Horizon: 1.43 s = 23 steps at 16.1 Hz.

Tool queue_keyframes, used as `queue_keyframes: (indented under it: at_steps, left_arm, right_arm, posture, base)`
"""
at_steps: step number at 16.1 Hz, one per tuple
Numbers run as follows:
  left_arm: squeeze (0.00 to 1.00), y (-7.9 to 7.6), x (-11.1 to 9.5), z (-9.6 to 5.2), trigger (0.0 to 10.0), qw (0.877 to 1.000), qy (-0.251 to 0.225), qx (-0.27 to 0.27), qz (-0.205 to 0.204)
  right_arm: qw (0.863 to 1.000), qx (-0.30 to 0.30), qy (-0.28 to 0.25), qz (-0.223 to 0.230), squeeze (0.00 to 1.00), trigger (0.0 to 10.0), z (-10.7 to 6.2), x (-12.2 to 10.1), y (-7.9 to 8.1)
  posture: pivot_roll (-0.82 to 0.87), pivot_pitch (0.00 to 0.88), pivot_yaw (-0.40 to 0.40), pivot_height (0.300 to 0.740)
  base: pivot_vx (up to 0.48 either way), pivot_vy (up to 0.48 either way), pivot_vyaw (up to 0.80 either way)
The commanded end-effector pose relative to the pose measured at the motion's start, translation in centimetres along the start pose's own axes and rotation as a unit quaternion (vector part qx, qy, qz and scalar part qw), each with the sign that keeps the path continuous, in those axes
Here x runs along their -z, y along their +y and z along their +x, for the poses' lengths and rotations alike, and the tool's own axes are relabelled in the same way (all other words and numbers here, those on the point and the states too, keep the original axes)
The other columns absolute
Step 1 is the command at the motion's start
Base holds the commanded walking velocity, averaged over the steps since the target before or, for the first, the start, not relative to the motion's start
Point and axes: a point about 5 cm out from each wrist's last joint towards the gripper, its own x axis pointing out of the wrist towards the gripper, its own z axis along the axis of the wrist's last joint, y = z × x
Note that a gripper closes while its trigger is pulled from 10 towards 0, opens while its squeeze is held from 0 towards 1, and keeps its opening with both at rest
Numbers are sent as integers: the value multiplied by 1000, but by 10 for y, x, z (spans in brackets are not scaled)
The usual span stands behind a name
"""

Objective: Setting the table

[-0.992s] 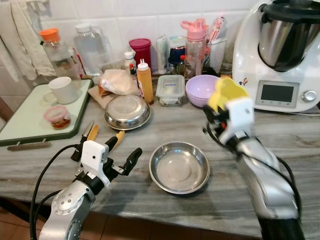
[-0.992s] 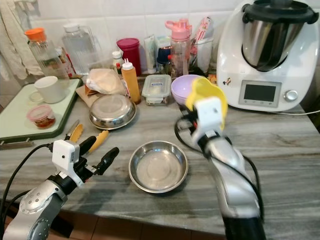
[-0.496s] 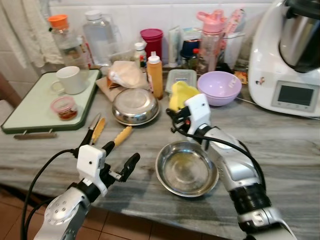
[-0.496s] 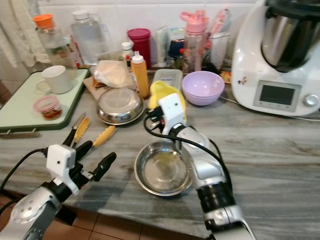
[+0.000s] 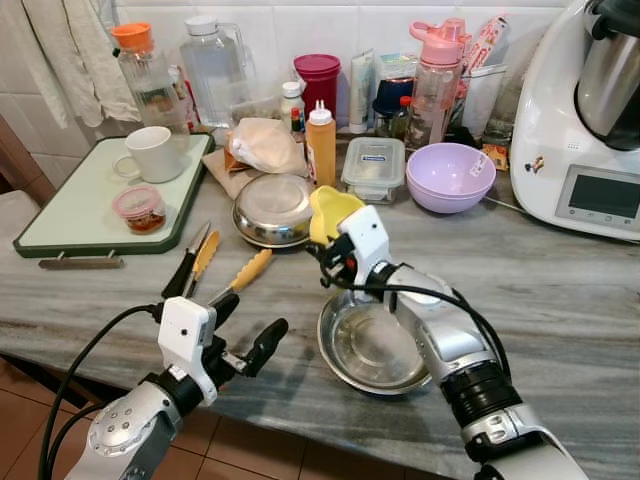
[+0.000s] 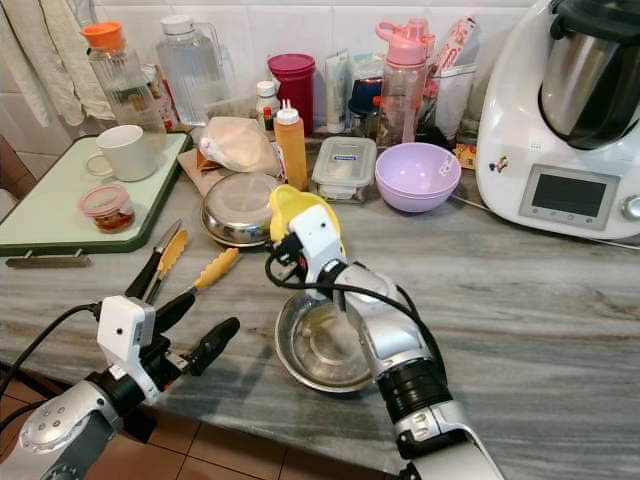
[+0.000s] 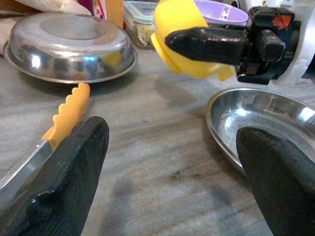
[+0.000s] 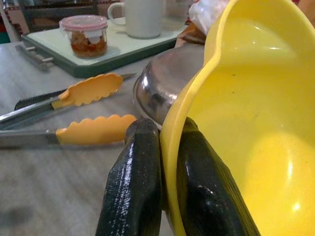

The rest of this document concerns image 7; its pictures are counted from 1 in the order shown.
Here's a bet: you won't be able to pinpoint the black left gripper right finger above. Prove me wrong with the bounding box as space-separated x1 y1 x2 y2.
235 126 315 236

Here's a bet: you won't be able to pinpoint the yellow plastic bowl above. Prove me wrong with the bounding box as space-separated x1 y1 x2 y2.
150 0 235 82

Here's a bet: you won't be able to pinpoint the orange bottle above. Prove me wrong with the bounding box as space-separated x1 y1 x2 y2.
105 0 124 29

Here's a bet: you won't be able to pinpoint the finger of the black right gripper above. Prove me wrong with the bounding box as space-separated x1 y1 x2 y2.
164 27 248 65

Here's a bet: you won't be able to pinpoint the steel tongs with yellow tip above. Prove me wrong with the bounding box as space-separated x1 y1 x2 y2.
0 82 91 197

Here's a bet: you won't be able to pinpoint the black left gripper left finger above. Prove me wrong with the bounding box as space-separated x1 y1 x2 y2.
0 116 110 236

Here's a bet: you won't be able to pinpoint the purple plastic bowl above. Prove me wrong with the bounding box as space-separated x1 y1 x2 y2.
193 0 250 27

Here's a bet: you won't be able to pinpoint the pink printed packet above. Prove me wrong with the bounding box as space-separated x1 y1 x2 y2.
93 0 107 20

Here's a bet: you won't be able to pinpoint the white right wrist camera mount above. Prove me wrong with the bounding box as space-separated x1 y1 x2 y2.
268 0 315 87

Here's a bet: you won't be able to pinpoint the upturned steel plate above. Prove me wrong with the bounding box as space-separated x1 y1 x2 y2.
3 12 138 85

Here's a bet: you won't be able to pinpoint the white rice cooker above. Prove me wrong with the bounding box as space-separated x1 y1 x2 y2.
230 0 264 12

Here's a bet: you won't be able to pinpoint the clear lidded food container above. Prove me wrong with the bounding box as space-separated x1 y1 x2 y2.
123 0 159 50

